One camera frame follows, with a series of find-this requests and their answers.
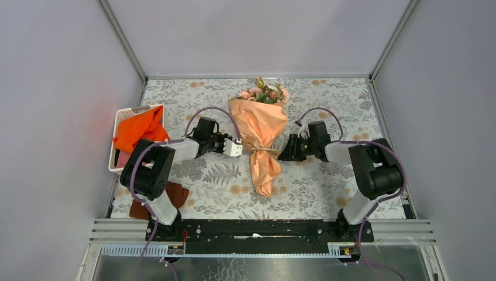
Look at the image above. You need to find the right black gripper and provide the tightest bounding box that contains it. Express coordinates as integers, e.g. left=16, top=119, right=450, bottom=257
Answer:
left=277, top=133, right=317, bottom=162

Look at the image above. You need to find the beige kraft wrapping paper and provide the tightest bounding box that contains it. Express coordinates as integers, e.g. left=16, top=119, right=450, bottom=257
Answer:
left=228, top=100, right=287, bottom=198

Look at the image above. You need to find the tan satin ribbon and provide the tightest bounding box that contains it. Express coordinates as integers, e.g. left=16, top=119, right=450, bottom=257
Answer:
left=242, top=140, right=281, bottom=159

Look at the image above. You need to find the pink fake flower bouquet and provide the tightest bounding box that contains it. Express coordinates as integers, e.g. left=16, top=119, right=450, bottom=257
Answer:
left=232, top=76, right=290, bottom=106

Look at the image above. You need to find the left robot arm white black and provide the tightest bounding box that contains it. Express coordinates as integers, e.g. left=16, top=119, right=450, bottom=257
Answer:
left=120, top=117, right=240, bottom=241

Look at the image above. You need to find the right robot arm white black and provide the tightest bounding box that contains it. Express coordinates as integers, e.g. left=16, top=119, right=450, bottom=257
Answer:
left=278, top=121, right=405, bottom=241

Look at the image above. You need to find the floral patterned table mat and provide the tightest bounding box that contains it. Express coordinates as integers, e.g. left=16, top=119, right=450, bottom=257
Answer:
left=142, top=78, right=382, bottom=220

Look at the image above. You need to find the orange cloth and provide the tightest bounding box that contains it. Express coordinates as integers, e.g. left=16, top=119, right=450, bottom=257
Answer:
left=113, top=105, right=171, bottom=155

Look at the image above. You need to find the brown cloth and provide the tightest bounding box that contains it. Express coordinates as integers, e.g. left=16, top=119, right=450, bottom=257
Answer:
left=129, top=181, right=190, bottom=220

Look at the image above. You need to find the white plastic basket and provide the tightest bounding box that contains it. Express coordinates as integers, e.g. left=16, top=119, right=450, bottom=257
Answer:
left=108, top=104, right=167, bottom=173

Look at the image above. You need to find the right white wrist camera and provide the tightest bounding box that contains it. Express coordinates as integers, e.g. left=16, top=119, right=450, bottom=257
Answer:
left=297, top=123, right=309, bottom=139

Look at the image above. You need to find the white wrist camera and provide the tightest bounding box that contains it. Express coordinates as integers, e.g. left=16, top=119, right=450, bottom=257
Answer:
left=222, top=138, right=243, bottom=157
left=297, top=123, right=309, bottom=139

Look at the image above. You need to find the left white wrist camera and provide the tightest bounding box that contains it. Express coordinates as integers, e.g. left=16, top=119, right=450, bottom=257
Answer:
left=222, top=138, right=243, bottom=157

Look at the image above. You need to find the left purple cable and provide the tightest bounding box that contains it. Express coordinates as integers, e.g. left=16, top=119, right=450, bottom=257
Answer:
left=129, top=107, right=243, bottom=281

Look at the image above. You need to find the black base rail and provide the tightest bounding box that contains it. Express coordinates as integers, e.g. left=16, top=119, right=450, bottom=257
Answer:
left=145, top=219, right=374, bottom=255

